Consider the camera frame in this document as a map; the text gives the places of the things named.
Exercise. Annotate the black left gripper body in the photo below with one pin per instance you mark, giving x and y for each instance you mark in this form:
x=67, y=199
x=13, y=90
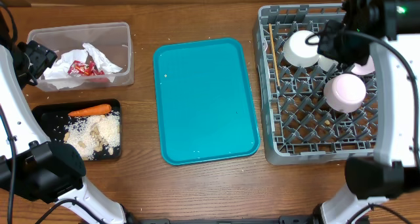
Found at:
x=30, y=62

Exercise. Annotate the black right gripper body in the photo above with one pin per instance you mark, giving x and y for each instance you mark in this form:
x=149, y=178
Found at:
x=337, y=44

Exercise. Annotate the white upside-down cup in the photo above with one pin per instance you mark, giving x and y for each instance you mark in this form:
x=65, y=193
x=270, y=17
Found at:
x=326, y=63

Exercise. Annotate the white napkin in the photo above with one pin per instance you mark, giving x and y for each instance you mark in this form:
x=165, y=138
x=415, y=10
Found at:
x=58, y=72

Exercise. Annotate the white bowl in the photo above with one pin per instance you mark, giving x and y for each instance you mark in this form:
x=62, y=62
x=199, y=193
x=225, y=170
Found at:
x=301, y=49

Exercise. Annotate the white round plate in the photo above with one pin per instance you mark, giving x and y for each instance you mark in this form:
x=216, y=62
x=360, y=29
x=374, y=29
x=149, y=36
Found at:
x=366, y=69

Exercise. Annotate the red snack wrapper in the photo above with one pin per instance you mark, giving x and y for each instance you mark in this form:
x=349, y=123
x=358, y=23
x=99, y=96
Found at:
x=78, y=69

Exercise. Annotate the pink bowl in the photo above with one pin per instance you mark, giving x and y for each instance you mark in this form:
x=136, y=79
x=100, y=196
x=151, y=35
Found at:
x=345, y=93

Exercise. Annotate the wooden chopstick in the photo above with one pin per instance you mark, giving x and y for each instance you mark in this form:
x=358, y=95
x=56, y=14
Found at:
x=273, y=50

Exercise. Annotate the orange carrot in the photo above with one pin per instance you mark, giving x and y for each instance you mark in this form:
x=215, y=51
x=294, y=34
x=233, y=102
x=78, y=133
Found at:
x=92, y=111

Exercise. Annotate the white rice pile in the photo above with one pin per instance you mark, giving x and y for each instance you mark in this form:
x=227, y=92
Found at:
x=109, y=122

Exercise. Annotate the peanuts pile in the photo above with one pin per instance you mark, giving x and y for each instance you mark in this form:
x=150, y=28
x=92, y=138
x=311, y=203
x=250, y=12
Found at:
x=88, y=141

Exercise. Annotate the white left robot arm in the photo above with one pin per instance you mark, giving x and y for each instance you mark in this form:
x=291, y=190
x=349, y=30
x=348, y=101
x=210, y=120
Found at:
x=32, y=165

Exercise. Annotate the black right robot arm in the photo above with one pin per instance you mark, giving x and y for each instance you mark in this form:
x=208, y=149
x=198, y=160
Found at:
x=386, y=32

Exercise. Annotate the black waste tray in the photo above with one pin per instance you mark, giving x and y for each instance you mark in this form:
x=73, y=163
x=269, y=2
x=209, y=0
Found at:
x=53, y=118

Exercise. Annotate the grey dishwasher rack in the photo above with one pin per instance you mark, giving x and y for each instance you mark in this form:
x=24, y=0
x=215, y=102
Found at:
x=298, y=125

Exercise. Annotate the clear plastic bin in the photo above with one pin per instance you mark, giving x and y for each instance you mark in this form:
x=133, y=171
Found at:
x=113, y=39

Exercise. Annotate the teal plastic tray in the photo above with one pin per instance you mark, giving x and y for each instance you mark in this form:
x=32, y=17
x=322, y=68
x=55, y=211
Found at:
x=205, y=108

